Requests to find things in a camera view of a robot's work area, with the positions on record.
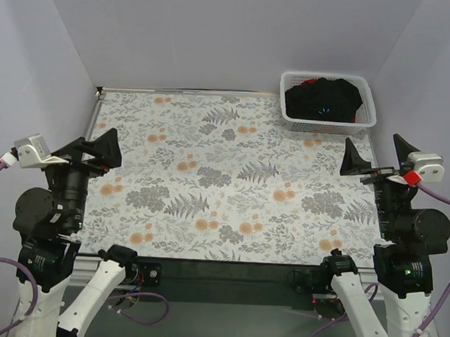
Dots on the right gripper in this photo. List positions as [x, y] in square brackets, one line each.
[380, 175]

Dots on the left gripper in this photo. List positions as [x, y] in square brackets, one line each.
[79, 161]

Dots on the black t-shirt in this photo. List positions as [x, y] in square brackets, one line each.
[321, 100]

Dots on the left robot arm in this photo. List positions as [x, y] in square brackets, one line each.
[46, 219]

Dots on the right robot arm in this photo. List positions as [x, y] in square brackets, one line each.
[402, 263]

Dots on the white plastic basket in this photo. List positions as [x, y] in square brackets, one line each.
[365, 116]

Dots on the floral table mat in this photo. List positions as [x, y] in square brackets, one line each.
[228, 176]

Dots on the red t-shirt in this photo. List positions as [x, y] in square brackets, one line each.
[307, 82]

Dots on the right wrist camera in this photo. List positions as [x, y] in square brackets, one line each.
[419, 167]

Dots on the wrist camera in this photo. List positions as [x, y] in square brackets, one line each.
[33, 152]
[419, 167]

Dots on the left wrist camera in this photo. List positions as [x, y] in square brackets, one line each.
[33, 152]

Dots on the aluminium table frame rail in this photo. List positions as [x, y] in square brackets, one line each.
[176, 90]

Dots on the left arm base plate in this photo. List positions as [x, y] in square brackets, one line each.
[143, 274]

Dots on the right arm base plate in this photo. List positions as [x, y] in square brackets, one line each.
[311, 283]

